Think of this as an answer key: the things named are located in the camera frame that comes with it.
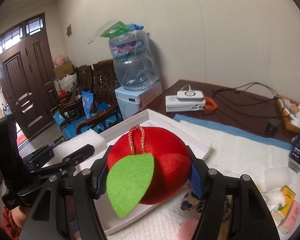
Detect yellow tissue pack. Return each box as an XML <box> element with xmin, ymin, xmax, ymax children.
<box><xmin>277</xmin><ymin>185</ymin><xmax>296</xmax><ymax>218</ymax></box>

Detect camo patterned cloth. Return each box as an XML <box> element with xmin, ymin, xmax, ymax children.
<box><xmin>180</xmin><ymin>190</ymin><xmax>232</xmax><ymax>222</ymax></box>

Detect pink pompom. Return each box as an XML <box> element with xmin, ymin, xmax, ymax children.
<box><xmin>177</xmin><ymin>219</ymin><xmax>198</xmax><ymax>240</ymax></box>

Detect red plush apple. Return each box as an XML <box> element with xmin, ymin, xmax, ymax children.
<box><xmin>106</xmin><ymin>126</ymin><xmax>191</xmax><ymax>218</ymax></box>

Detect pink tissue pack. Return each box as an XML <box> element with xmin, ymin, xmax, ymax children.
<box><xmin>279</xmin><ymin>200</ymin><xmax>300</xmax><ymax>235</ymax></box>

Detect person's left hand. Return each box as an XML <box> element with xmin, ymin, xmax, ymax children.
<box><xmin>1</xmin><ymin>206</ymin><xmax>31</xmax><ymax>240</ymax></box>

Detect white rolled cloth glove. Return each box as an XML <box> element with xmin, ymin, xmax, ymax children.
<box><xmin>261</xmin><ymin>190</ymin><xmax>286</xmax><ymax>213</ymax></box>

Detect small clear foam pad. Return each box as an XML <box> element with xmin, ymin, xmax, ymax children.
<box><xmin>264</xmin><ymin>167</ymin><xmax>291</xmax><ymax>191</ymax></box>

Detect white shallow tray box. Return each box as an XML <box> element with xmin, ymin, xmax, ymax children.
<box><xmin>43</xmin><ymin>108</ymin><xmax>212</xmax><ymax>235</ymax></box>

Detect white foam block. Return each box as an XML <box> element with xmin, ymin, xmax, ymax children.
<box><xmin>53</xmin><ymin>129</ymin><xmax>107</xmax><ymax>160</ymax></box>

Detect blue underpad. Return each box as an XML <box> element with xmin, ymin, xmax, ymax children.
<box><xmin>173</xmin><ymin>114</ymin><xmax>292</xmax><ymax>192</ymax></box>

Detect black power adapter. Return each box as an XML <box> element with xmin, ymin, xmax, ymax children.
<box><xmin>264</xmin><ymin>118</ymin><xmax>281</xmax><ymax>137</ymax></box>

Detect carved wooden chair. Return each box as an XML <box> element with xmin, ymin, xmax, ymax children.
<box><xmin>52</xmin><ymin>60</ymin><xmax>123</xmax><ymax>139</ymax></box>

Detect yellow cardboard box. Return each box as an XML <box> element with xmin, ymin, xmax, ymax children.
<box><xmin>277</xmin><ymin>94</ymin><xmax>300</xmax><ymax>133</ymax></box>

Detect brown wooden door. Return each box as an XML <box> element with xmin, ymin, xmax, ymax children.
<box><xmin>0</xmin><ymin>14</ymin><xmax>57</xmax><ymax>139</ymax></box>

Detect white water dispenser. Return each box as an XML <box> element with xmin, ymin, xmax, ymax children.
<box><xmin>115</xmin><ymin>81</ymin><xmax>162</xmax><ymax>120</ymax></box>

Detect white device stack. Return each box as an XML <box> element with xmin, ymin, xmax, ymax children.
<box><xmin>165</xmin><ymin>90</ymin><xmax>206</xmax><ymax>113</ymax></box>

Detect blue water jug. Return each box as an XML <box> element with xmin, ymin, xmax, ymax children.
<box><xmin>109</xmin><ymin>30</ymin><xmax>159</xmax><ymax>90</ymax></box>

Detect black cables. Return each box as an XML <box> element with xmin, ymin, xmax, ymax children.
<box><xmin>211</xmin><ymin>81</ymin><xmax>281</xmax><ymax>119</ymax></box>

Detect orange strap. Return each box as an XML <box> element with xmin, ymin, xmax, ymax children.
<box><xmin>203</xmin><ymin>96</ymin><xmax>219</xmax><ymax>111</ymax></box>

